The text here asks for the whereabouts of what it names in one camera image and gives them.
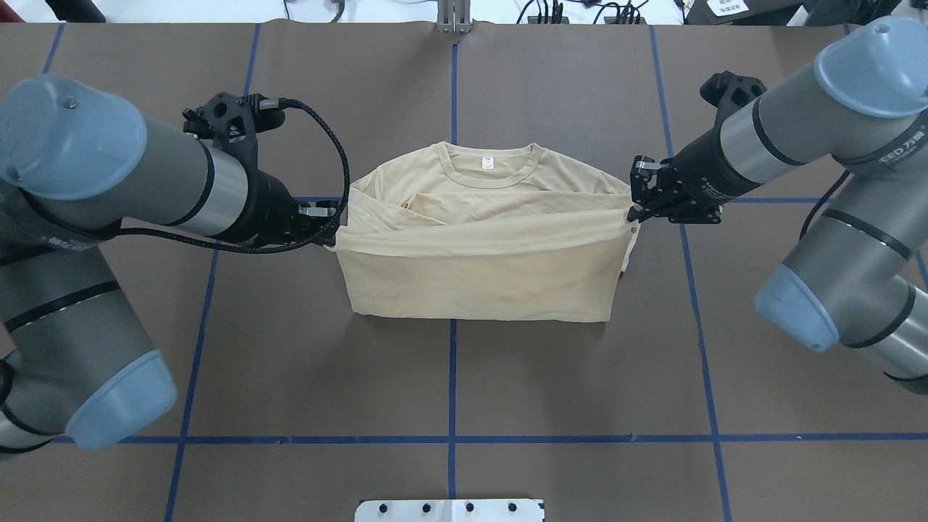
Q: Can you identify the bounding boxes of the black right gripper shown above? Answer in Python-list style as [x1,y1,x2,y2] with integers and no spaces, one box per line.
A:
[626,132,761,224]

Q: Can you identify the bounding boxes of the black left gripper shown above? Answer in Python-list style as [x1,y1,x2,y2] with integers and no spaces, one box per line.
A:
[236,170,341,247]

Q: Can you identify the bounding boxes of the cream long-sleeve printed shirt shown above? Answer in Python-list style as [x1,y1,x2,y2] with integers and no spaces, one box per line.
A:
[332,142,640,323]

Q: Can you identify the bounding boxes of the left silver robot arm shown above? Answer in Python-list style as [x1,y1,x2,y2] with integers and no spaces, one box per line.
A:
[1,74,350,460]

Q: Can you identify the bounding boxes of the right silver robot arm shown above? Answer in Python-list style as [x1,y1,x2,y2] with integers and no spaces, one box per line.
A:
[627,16,927,394]

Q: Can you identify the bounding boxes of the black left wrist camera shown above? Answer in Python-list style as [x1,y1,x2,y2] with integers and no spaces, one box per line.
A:
[182,92,286,168]

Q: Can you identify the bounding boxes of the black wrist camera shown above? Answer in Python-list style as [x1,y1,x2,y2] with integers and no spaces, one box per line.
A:
[699,70,768,112]
[182,92,286,168]

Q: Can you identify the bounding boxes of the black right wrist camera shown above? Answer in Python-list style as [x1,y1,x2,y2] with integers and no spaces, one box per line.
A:
[699,70,768,112]

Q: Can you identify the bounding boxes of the aluminium frame post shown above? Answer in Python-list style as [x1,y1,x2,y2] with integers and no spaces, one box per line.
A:
[436,0,473,34]

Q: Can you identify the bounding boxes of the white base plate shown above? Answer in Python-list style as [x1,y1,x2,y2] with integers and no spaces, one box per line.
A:
[354,498,547,521]

